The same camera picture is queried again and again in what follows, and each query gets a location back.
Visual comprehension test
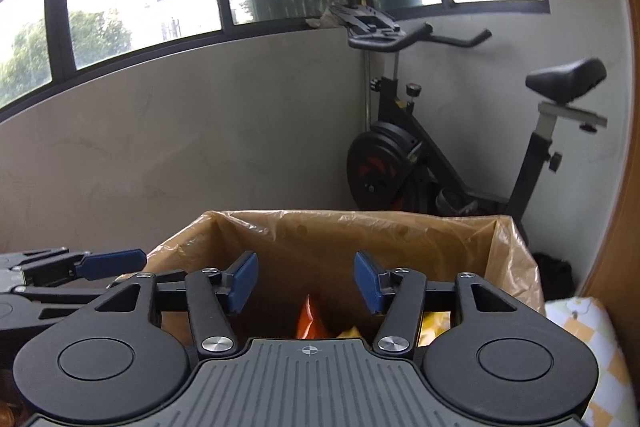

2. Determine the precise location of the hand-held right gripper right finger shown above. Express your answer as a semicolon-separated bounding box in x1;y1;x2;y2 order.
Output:
353;250;522;356

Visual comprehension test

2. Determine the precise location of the dark bundle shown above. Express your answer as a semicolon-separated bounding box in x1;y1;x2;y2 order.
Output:
532;252;574;303

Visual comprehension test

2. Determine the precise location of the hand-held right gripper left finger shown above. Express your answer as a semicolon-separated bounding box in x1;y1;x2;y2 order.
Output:
92;250;261;356

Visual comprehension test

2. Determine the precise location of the metal pole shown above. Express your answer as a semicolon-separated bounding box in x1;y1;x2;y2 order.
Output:
357;0;374;130

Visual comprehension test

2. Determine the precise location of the brown cardboard box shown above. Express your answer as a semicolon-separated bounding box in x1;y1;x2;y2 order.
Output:
127;209;547;348

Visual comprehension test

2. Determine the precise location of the translucent plastic liner bag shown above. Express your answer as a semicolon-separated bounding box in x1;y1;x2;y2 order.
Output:
127;209;547;317

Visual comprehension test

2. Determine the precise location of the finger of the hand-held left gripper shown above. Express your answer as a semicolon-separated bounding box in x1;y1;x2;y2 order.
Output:
0;279;121;326
0;248;148;291

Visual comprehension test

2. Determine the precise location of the crumpled beige paper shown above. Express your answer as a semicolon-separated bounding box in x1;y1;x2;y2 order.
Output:
306;6;351;30

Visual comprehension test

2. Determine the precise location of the black exercise bike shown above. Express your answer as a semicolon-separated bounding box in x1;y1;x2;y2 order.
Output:
327;4;609;233

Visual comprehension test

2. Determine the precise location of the orange snack packet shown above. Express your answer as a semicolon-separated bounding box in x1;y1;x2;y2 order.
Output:
295;294;331;341

